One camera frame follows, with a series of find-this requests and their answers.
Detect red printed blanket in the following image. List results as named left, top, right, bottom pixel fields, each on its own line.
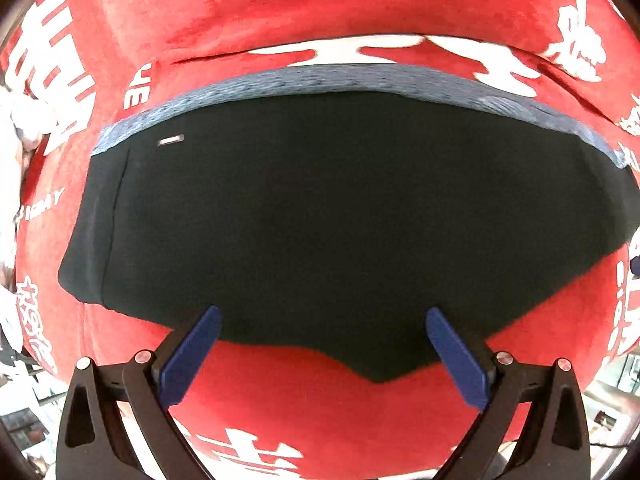
left=0, top=0, right=640, bottom=480

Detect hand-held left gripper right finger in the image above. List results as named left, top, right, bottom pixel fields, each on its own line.
left=425, top=306, right=592, bottom=480

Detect black pants with grey waistband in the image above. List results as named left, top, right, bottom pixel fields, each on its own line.
left=57, top=62, right=638, bottom=385

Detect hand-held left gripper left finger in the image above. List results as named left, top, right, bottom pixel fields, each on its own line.
left=55, top=305, right=223, bottom=480

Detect white patterned cloth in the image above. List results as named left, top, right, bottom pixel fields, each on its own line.
left=0, top=85, right=26, bottom=281

